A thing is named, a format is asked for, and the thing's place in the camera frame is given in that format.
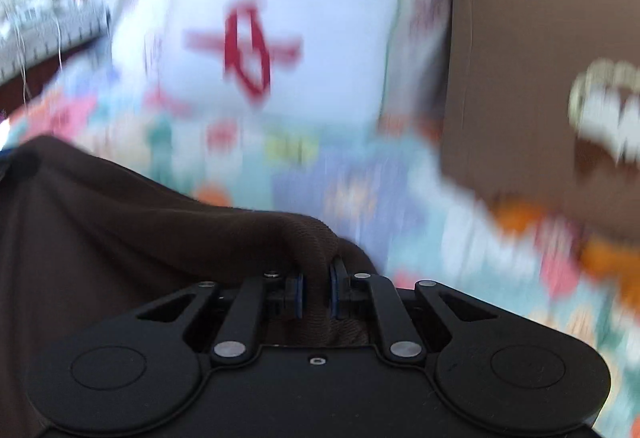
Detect dark brown sweater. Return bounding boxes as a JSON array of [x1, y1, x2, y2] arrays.
[[1, 136, 374, 437]]

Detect floral quilt bedspread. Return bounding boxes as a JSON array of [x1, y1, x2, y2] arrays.
[[1, 67, 639, 437]]

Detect white goose plush toy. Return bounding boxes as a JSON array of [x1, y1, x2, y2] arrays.
[[490, 200, 639, 310]]

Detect white cushion red symbol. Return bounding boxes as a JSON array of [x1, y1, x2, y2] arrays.
[[160, 0, 398, 125]]

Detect dark wooden nightstand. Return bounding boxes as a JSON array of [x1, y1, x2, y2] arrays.
[[0, 52, 66, 120]]

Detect large brown pillow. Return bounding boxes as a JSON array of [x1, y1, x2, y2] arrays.
[[440, 0, 639, 240]]

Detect patterned grey table runner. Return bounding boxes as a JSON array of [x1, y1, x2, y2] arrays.
[[1, 4, 111, 83]]

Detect white charging cable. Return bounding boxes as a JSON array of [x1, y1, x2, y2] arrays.
[[8, 12, 64, 105]]

